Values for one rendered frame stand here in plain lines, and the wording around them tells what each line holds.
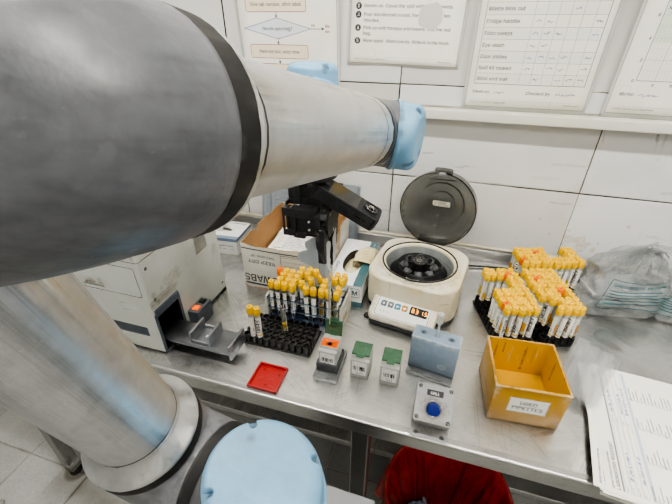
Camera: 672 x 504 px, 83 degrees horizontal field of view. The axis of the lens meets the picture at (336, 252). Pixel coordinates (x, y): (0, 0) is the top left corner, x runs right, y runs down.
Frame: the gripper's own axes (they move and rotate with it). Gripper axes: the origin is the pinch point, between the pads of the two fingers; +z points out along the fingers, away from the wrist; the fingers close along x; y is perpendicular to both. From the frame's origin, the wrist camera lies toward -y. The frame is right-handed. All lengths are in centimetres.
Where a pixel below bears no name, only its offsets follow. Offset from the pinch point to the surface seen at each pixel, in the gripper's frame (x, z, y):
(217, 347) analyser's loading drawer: 4.4, 22.9, 25.3
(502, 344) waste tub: -8.5, 18.5, -35.8
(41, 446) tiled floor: -1, 114, 128
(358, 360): 1.3, 21.2, -6.6
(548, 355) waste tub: -9, 20, -45
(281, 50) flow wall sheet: -57, -33, 30
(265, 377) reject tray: 6.5, 26.7, 13.0
